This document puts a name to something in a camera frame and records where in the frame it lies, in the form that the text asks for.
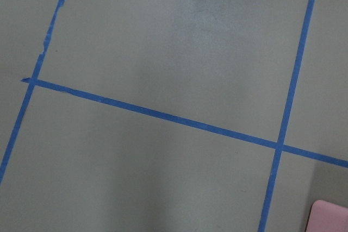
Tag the pink plastic object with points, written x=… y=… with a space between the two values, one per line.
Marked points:
x=325 y=216

